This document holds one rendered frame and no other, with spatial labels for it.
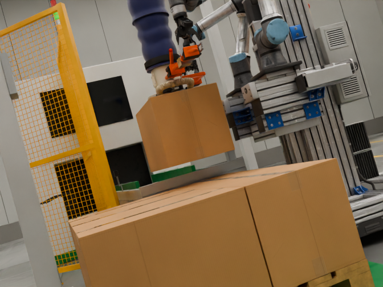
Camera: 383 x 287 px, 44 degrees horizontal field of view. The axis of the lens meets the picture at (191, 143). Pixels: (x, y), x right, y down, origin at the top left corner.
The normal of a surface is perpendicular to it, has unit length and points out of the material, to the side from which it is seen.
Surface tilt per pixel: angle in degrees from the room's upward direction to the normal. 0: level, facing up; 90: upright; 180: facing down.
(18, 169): 90
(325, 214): 90
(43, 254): 90
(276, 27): 97
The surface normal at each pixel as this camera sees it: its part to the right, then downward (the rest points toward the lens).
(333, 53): 0.21, -0.09
